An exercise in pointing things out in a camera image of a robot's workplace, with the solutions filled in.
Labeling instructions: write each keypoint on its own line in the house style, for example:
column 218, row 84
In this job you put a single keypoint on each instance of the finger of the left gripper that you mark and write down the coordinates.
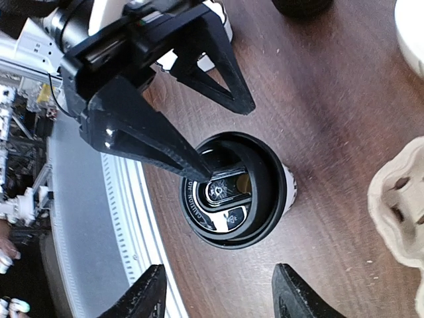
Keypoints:
column 229, row 88

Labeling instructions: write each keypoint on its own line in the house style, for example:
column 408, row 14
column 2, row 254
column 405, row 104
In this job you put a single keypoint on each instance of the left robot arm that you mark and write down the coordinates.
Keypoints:
column 67, row 23

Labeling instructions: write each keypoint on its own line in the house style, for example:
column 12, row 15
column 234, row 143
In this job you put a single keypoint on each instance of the stack of black lids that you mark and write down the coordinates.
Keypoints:
column 301, row 9

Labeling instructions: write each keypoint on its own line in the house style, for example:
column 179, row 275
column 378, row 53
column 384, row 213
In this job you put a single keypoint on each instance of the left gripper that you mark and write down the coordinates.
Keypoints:
column 103, row 75

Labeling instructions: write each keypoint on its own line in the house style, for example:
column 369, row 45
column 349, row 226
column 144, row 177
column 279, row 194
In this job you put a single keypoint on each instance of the white round bowl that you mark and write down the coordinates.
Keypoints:
column 408, row 15

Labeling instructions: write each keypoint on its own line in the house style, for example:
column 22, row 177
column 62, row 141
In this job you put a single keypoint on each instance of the single white paper cup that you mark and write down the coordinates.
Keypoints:
column 291, row 188

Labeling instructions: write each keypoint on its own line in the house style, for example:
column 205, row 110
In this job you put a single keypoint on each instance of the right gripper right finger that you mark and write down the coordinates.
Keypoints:
column 293, row 297

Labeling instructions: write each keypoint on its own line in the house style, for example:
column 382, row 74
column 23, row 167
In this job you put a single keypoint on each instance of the cardboard cup carrier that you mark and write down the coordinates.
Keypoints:
column 395, row 204

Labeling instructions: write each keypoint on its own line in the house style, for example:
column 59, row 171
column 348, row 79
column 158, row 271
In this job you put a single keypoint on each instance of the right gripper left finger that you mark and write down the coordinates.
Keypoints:
column 145, row 298

